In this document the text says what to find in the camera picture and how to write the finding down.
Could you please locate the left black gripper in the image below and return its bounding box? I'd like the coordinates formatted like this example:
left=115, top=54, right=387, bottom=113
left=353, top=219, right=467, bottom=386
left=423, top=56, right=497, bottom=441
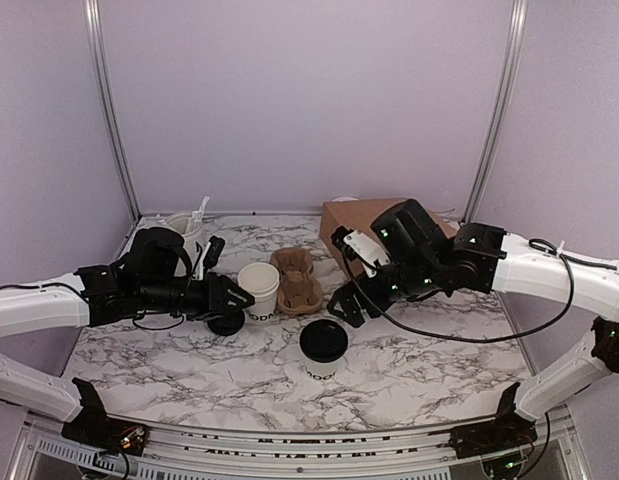
left=138, top=271, right=255, bottom=322

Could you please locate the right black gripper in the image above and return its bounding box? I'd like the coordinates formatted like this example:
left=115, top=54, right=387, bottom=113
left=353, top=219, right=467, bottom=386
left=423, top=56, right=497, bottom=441
left=328, top=255, right=443, bottom=327

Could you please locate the black cup lid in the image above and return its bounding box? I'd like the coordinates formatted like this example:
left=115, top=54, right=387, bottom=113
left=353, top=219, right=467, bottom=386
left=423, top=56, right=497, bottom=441
left=299, top=319, right=348, bottom=363

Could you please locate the single white paper cup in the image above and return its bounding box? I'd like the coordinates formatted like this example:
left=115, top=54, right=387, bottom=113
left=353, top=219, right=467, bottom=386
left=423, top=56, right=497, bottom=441
left=303, top=355, right=344, bottom=381

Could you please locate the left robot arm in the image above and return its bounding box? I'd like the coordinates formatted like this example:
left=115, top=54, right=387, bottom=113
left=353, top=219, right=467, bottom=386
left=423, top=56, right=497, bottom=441
left=0, top=227, right=255, bottom=445

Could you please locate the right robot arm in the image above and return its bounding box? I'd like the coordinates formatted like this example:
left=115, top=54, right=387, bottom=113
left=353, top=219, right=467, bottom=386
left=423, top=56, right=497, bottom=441
left=330, top=199, right=619, bottom=448

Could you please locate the brown pulp cup carrier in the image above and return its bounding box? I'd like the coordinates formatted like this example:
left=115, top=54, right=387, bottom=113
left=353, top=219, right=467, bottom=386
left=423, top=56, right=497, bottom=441
left=270, top=247, right=323, bottom=317

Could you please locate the brown cardboard box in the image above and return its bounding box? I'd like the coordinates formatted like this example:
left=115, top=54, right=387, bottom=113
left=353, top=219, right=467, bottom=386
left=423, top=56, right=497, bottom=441
left=319, top=197, right=460, bottom=281

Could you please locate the white plastic utensil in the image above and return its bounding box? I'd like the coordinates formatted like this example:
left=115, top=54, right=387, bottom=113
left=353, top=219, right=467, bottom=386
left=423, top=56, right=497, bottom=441
left=191, top=196, right=210, bottom=226

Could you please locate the white ribbed utensil container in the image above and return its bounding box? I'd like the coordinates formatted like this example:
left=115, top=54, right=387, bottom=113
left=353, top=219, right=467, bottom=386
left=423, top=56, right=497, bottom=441
left=160, top=211, right=205, bottom=265

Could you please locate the white round object behind box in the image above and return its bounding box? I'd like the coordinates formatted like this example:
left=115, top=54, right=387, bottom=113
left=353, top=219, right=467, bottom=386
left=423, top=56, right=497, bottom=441
left=332, top=196, right=359, bottom=203

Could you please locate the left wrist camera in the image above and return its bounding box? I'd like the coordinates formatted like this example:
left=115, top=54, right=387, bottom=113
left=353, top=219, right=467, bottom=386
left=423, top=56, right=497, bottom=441
left=193, top=235, right=226, bottom=280

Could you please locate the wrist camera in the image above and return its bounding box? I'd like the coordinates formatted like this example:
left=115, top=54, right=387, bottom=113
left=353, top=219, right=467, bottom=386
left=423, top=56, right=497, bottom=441
left=193, top=235, right=226, bottom=280
left=331, top=226, right=390, bottom=278

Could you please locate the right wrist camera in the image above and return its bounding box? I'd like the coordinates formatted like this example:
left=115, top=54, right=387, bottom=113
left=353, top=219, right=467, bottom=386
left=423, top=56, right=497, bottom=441
left=331, top=226, right=390, bottom=278

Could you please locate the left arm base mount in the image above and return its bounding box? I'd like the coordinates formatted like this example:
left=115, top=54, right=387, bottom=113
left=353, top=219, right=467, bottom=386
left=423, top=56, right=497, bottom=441
left=61, top=378, right=148, bottom=457

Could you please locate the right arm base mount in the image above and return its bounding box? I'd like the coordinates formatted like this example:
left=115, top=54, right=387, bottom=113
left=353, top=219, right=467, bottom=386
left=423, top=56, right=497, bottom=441
left=449, top=382, right=538, bottom=459

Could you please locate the left aluminium frame post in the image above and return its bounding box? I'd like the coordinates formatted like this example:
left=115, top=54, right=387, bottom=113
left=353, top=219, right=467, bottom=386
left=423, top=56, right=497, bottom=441
left=84, top=0, right=141, bottom=222

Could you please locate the aluminium frame post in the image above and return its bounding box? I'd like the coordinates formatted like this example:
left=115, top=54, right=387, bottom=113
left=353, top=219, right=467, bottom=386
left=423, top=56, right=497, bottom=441
left=462, top=0, right=529, bottom=222
left=84, top=0, right=141, bottom=222

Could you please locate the right aluminium frame post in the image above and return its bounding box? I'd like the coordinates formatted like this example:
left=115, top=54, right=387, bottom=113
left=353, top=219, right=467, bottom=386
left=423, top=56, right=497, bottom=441
left=462, top=0, right=529, bottom=222

